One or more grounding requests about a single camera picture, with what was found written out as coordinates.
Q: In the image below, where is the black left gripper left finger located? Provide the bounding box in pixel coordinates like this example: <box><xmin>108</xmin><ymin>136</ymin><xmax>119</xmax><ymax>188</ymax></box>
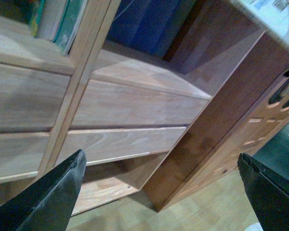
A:
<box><xmin>0</xmin><ymin>150</ymin><xmax>86</xmax><ymax>231</ymax></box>

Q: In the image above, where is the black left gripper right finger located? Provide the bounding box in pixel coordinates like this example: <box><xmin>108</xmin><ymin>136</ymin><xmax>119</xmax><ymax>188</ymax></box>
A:
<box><xmin>237</xmin><ymin>153</ymin><xmax>289</xmax><ymax>231</ymax></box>

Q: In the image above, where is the left wooden shelf unit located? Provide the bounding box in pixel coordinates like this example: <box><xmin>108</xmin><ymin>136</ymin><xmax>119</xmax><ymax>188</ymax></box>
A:
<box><xmin>0</xmin><ymin>0</ymin><xmax>119</xmax><ymax>206</ymax></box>

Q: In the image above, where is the wooden shelf unit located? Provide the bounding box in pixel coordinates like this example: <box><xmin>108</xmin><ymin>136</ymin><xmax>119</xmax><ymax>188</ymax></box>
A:
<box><xmin>0</xmin><ymin>0</ymin><xmax>119</xmax><ymax>206</ymax></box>
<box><xmin>38</xmin><ymin>0</ymin><xmax>289</xmax><ymax>216</ymax></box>

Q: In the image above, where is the right wooden shelf unit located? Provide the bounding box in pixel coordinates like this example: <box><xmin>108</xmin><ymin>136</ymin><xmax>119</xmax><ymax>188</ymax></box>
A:
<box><xmin>38</xmin><ymin>0</ymin><xmax>289</xmax><ymax>216</ymax></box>

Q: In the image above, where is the blue books row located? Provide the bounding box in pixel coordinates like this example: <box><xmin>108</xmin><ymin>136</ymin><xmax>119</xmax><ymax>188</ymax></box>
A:
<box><xmin>106</xmin><ymin>0</ymin><xmax>196</xmax><ymax>58</ymax></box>

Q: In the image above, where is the lower wooden drawer left unit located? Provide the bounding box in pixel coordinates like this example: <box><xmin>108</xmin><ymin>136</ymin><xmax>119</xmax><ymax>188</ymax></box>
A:
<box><xmin>0</xmin><ymin>132</ymin><xmax>50</xmax><ymax>184</ymax></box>

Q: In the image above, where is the wooden drawer unit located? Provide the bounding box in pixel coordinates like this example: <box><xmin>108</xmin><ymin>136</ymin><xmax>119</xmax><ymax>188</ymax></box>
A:
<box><xmin>0</xmin><ymin>64</ymin><xmax>70</xmax><ymax>133</ymax></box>
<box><xmin>55</xmin><ymin>126</ymin><xmax>186</xmax><ymax>166</ymax></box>
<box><xmin>0</xmin><ymin>132</ymin><xmax>50</xmax><ymax>184</ymax></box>
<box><xmin>71</xmin><ymin>80</ymin><xmax>208</xmax><ymax>128</ymax></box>

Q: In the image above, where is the lower wooden drawer right unit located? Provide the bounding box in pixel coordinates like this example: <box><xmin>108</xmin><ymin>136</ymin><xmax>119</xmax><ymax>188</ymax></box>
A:
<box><xmin>55</xmin><ymin>126</ymin><xmax>186</xmax><ymax>166</ymax></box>

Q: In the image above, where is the brown wooden cabinet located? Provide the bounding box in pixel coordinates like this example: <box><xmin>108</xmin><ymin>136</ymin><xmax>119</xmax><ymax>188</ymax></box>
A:
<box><xmin>162</xmin><ymin>54</ymin><xmax>289</xmax><ymax>211</ymax></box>

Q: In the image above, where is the upper wooden drawer left unit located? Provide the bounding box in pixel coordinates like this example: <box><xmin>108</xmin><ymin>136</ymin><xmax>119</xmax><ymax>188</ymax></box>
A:
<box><xmin>0</xmin><ymin>64</ymin><xmax>70</xmax><ymax>133</ymax></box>

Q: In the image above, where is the upper wooden drawer right unit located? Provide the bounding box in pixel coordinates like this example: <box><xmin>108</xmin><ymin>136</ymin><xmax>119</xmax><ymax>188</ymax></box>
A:
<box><xmin>71</xmin><ymin>80</ymin><xmax>208</xmax><ymax>128</ymax></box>

